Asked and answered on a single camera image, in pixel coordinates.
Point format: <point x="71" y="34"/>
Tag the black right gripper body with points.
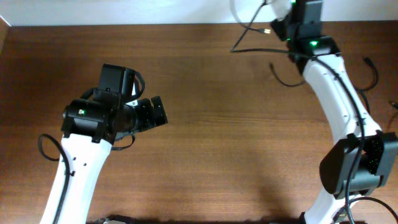
<point x="284" y="29"/>

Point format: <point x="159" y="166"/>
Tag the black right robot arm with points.
<point x="363" y="156"/>

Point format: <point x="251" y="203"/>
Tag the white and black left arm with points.
<point x="91" y="125"/>

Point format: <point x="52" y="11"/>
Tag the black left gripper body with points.
<point x="145" y="117"/>

